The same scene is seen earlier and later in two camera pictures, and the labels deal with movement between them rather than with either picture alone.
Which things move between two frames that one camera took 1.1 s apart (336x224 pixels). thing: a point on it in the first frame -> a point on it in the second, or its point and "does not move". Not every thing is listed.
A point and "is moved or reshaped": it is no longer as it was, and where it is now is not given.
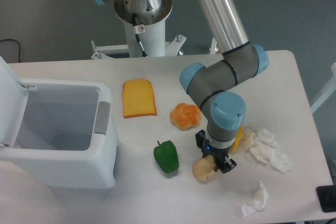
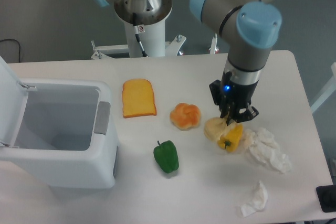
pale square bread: x=204 y=168 is moved or reshaped
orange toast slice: x=137 y=98 does not move
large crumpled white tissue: x=262 y=145 does not move
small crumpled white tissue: x=260 y=200 does not move
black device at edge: x=326 y=195 does not move
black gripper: x=219 y=155 -> x=238 y=95
